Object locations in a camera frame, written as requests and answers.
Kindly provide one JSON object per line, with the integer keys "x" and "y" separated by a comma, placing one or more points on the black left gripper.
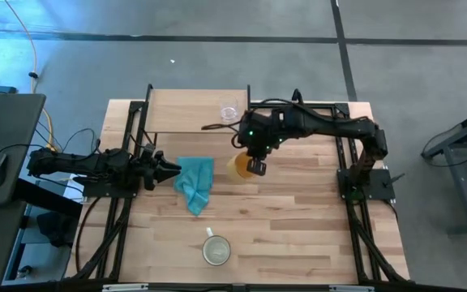
{"x": 144, "y": 166}

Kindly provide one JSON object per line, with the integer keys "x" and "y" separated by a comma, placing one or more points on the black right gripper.
{"x": 260, "y": 131}

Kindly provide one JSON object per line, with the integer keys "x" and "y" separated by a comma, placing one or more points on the small clear glass cup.
{"x": 229, "y": 110}

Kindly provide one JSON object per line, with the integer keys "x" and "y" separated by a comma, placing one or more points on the metal mug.
{"x": 216, "y": 249}

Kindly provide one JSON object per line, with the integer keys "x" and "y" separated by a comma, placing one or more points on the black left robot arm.
{"x": 75, "y": 164}

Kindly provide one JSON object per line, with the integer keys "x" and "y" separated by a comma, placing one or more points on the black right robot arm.
{"x": 331, "y": 123}

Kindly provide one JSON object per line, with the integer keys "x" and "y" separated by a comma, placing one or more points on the wooden shelf board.
{"x": 185, "y": 111}

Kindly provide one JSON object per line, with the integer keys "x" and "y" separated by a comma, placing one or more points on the teal cloth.
{"x": 195, "y": 180}

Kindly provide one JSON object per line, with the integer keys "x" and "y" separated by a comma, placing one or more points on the black bag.
{"x": 55, "y": 229}

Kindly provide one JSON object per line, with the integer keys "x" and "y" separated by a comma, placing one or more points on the dark grey desk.
{"x": 6, "y": 121}

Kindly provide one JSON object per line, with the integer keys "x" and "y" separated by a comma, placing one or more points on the grey metal table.
{"x": 464, "y": 138}

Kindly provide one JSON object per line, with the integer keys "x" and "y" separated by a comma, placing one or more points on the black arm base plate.
{"x": 379, "y": 190}
{"x": 108, "y": 191}

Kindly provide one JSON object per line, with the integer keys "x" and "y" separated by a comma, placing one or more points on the black aluminium frame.
{"x": 353, "y": 235}
{"x": 112, "y": 227}

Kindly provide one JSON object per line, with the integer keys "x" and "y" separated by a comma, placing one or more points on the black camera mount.
{"x": 297, "y": 95}

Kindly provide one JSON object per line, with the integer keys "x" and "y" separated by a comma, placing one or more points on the silver bracket plate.
{"x": 125, "y": 287}
{"x": 351, "y": 288}

